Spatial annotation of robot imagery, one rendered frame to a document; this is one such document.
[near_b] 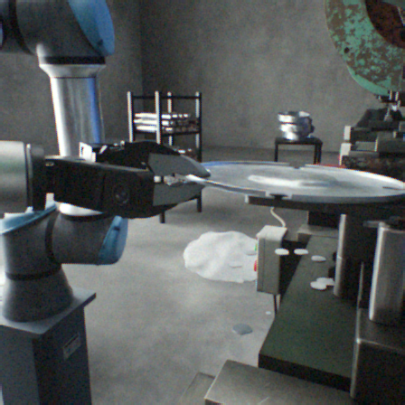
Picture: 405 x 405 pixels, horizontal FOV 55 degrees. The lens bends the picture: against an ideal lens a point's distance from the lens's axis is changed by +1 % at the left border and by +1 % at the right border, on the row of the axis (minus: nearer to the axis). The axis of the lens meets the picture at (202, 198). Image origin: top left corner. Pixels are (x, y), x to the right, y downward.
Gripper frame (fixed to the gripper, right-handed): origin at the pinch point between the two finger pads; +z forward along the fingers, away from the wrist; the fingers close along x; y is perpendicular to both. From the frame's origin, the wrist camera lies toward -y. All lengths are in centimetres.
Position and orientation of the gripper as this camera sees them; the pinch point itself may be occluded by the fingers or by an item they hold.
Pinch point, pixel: (203, 178)
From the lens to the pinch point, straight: 48.7
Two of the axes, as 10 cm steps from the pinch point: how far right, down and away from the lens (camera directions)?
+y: -4.8, -2.2, 8.5
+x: -0.7, 9.8, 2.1
